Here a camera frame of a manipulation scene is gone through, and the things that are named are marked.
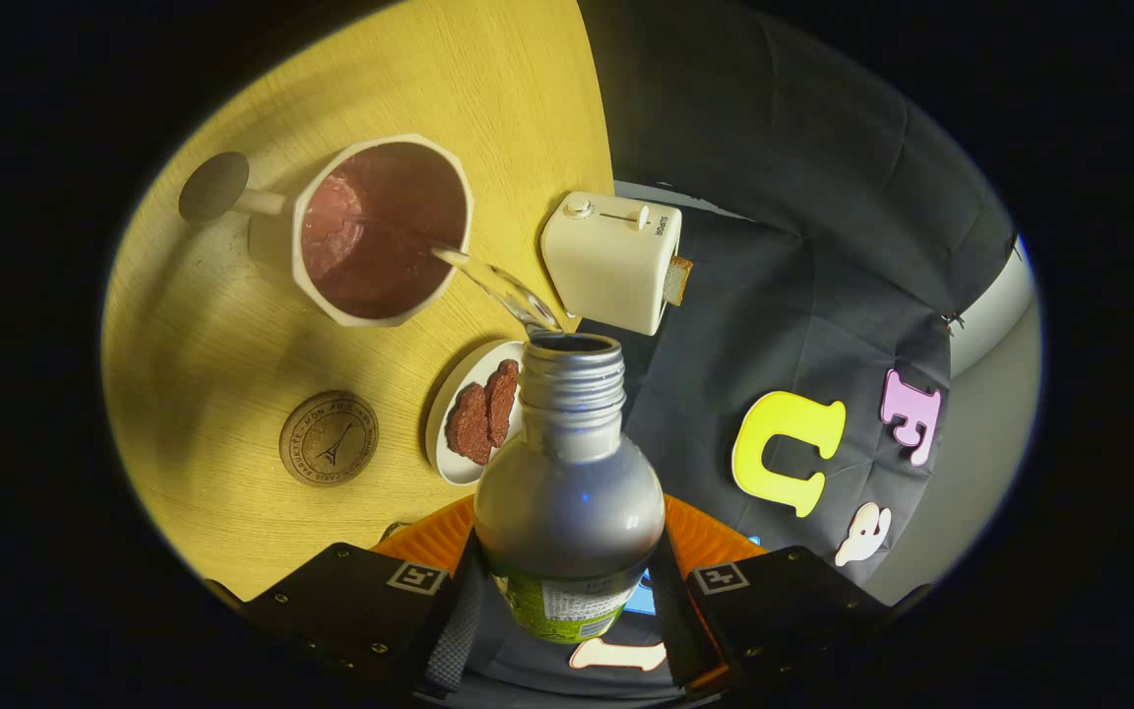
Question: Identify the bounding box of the white round plate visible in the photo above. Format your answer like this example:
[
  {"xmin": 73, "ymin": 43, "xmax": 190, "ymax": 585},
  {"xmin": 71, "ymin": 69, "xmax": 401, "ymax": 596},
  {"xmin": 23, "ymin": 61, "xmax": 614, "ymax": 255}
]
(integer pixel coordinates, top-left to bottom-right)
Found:
[{"xmin": 425, "ymin": 340, "xmax": 529, "ymax": 486}]

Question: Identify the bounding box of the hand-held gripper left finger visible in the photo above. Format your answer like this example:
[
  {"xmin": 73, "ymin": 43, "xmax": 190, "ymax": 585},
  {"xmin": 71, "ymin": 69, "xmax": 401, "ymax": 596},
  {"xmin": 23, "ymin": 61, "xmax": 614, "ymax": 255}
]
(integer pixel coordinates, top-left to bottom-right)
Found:
[{"xmin": 208, "ymin": 495, "xmax": 489, "ymax": 702}]

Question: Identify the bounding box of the round wooden coaster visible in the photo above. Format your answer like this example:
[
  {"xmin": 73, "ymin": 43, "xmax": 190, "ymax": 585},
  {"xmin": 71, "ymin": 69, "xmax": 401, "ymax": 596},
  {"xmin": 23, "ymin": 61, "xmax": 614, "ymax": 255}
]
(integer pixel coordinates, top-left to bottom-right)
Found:
[{"xmin": 280, "ymin": 390, "xmax": 380, "ymax": 488}]

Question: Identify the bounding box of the brown meat slice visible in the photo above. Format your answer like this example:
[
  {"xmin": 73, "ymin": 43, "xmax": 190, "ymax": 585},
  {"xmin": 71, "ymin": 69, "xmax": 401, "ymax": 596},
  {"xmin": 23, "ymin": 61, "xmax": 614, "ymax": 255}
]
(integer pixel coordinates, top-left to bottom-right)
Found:
[
  {"xmin": 484, "ymin": 359, "xmax": 522, "ymax": 449},
  {"xmin": 445, "ymin": 382, "xmax": 495, "ymax": 466}
]

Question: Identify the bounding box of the white toaster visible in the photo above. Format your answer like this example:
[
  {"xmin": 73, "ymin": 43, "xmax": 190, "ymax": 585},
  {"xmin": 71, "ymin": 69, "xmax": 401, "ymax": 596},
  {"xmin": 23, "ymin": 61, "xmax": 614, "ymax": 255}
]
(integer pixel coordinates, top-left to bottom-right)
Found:
[{"xmin": 540, "ymin": 191, "xmax": 683, "ymax": 337}]

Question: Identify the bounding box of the wooden table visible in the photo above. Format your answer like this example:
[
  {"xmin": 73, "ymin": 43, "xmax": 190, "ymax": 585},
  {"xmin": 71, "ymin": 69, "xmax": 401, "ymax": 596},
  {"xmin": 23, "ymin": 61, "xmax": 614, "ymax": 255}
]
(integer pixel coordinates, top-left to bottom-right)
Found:
[{"xmin": 99, "ymin": 0, "xmax": 617, "ymax": 602}]

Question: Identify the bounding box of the toast slice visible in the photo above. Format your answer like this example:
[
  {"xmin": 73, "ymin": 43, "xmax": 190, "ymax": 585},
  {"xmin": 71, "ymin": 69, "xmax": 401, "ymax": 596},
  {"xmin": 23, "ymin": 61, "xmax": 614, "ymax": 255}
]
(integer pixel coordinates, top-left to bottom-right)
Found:
[{"xmin": 662, "ymin": 254, "xmax": 694, "ymax": 307}]

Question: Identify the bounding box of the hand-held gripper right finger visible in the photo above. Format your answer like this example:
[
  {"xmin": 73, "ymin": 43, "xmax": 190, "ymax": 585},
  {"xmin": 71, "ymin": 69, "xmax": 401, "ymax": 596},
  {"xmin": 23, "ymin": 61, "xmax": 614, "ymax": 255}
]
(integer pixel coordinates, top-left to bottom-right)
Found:
[{"xmin": 648, "ymin": 495, "xmax": 932, "ymax": 702}]

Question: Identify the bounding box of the silver juice bottle green label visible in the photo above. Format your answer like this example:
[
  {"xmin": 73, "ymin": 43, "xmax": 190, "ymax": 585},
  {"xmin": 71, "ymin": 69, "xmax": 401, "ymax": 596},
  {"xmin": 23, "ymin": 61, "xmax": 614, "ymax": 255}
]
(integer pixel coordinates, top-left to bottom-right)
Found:
[{"xmin": 472, "ymin": 333, "xmax": 666, "ymax": 645}]

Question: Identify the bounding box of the beige cup with wooden handle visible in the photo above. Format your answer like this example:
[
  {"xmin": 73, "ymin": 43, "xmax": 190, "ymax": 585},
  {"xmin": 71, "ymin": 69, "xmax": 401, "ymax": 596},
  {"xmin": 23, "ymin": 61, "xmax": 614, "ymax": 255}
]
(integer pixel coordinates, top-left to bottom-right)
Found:
[{"xmin": 179, "ymin": 134, "xmax": 474, "ymax": 328}]

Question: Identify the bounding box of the clear juice stream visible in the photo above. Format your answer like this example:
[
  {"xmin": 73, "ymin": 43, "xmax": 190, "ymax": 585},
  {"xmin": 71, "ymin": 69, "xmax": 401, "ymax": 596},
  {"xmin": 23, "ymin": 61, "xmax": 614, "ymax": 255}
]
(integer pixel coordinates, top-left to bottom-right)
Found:
[{"xmin": 429, "ymin": 244, "xmax": 564, "ymax": 338}]

